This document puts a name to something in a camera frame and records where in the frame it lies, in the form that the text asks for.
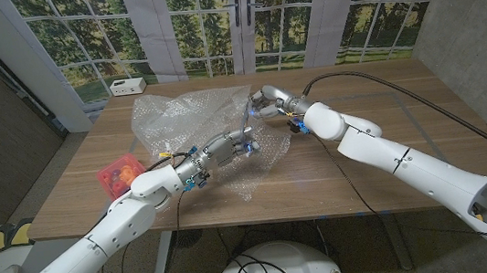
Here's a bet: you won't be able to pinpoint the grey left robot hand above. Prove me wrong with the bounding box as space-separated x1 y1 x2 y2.
172 125 264 186

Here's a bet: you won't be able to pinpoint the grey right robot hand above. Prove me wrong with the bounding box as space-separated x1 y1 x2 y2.
246 79 315 122

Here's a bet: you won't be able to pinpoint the scissors with orange grey handles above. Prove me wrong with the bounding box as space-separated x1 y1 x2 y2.
237 98 258 145

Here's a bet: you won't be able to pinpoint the clear bubble wrap sheet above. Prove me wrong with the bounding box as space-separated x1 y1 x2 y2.
127 79 300 215

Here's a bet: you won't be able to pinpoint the red plastic package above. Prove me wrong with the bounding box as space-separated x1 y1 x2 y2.
93 151 150 204

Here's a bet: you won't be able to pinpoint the small white box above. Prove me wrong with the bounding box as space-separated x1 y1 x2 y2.
108 76 148 99

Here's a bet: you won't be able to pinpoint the white table leg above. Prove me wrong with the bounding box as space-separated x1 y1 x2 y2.
147 229 178 273
378 209 415 273

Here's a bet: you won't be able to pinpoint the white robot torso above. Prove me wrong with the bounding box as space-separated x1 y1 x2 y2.
209 234 346 273

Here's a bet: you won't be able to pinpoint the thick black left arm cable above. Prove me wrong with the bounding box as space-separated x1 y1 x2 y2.
74 150 199 236

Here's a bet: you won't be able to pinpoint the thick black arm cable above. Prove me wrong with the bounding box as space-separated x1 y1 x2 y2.
74 150 199 236
299 55 487 199

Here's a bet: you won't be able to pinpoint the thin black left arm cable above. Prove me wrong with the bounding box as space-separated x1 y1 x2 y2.
92 188 196 273

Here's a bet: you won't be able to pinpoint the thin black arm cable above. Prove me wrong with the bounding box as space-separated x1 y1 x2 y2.
312 112 487 273
92 188 196 273

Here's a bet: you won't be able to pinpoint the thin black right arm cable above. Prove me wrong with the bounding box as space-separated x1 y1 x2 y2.
312 112 487 273

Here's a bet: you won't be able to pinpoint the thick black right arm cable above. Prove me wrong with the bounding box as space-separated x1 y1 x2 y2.
299 55 487 199

